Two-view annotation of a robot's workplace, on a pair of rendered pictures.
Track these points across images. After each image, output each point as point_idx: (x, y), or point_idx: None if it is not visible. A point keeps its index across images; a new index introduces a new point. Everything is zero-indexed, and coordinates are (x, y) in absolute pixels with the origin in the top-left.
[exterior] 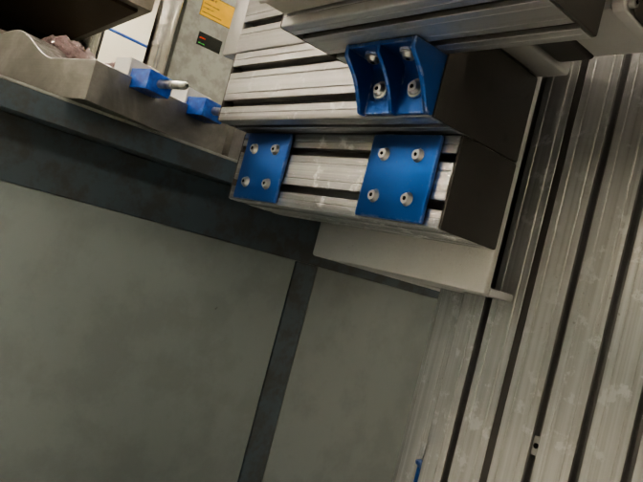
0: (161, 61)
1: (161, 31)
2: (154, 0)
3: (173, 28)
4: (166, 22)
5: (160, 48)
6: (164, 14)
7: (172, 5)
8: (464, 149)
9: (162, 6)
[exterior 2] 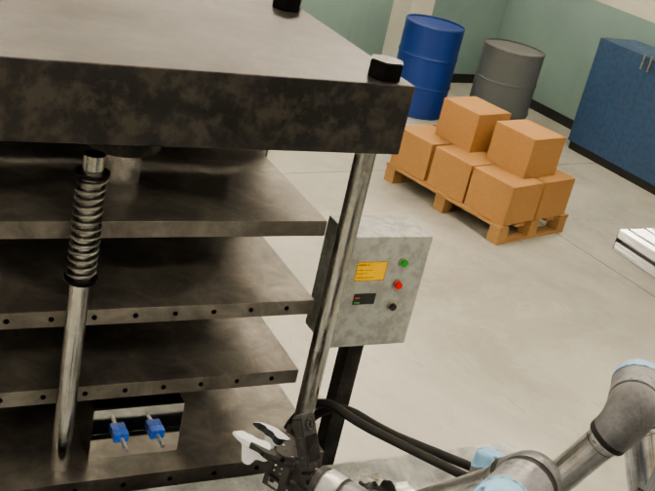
0: (323, 363)
1: (321, 341)
2: (313, 305)
3: (331, 334)
4: (326, 334)
5: (321, 355)
6: (323, 328)
7: (329, 320)
8: None
9: (321, 321)
